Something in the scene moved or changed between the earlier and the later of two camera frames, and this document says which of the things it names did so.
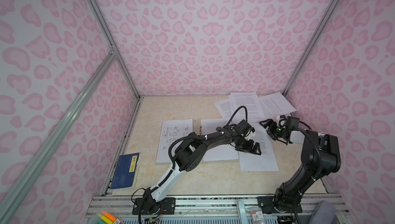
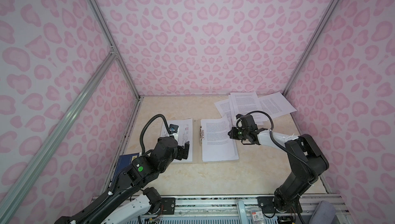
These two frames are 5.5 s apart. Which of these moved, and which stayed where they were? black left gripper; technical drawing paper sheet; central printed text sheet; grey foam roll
Moved: black left gripper
Stayed: central printed text sheet; grey foam roll; technical drawing paper sheet
